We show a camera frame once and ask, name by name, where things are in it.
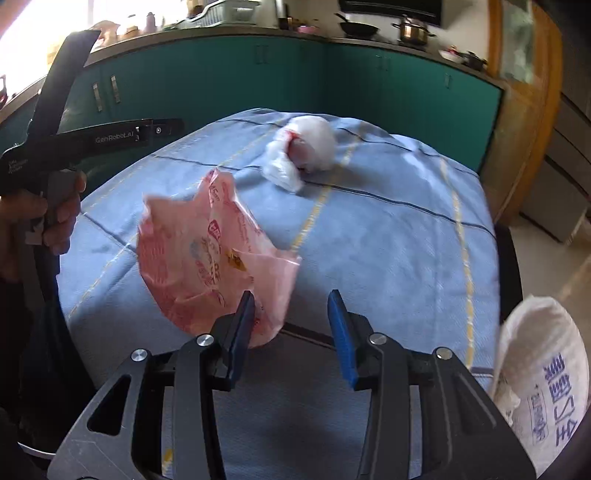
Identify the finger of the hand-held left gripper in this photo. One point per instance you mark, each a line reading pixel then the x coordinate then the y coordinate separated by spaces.
pixel 115 136
pixel 69 74

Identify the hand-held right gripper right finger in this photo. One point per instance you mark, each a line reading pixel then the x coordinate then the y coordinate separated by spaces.
pixel 341 332

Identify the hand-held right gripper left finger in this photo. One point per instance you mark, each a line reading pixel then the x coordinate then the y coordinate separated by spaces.
pixel 242 332

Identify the pink plastic wrapper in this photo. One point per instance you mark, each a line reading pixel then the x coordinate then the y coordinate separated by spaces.
pixel 198 249

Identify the white-lined trash bin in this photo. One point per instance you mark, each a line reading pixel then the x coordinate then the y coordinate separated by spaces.
pixel 540 350

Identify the person's left hand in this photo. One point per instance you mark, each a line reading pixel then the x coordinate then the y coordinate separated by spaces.
pixel 62 207

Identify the blue checked cloth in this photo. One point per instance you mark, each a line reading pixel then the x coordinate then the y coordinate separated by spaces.
pixel 392 258

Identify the white dish basket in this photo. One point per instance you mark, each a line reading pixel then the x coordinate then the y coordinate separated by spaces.
pixel 221 14

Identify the white plastic bag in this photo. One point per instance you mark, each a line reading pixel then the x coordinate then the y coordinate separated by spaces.
pixel 314 138

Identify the teal kitchen cabinet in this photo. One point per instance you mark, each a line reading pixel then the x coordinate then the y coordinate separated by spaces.
pixel 323 78

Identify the pink bowl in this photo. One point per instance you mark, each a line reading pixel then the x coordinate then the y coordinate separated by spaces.
pixel 307 29

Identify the black wok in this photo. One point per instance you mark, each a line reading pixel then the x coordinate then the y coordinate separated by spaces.
pixel 358 30

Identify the white bowl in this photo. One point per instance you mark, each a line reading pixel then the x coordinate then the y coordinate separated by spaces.
pixel 450 56

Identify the small black pot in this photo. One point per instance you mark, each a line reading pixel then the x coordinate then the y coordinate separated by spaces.
pixel 475 61

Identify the black range hood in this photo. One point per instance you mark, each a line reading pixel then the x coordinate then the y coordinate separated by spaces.
pixel 392 9

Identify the steel cooking pot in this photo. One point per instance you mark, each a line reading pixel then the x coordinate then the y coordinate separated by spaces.
pixel 413 30

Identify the wood-framed glass door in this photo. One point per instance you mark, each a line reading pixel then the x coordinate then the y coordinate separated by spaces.
pixel 517 37

